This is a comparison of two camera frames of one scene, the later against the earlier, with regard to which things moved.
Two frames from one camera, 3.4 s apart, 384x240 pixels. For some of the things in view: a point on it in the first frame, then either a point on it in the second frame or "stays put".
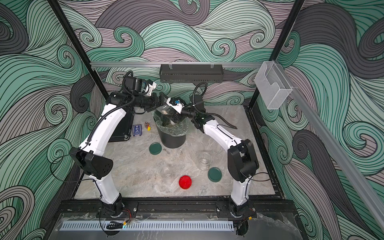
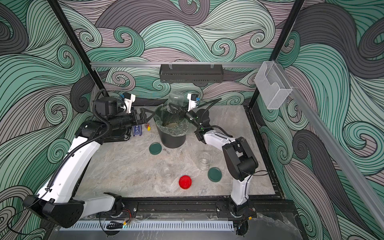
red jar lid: (185, 182) stays put
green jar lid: (214, 174) stays put
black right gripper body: (188, 113) stays put
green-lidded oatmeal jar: (165, 120) to (176, 98)
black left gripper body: (148, 103) to (132, 120)
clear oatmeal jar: (166, 172) stays put
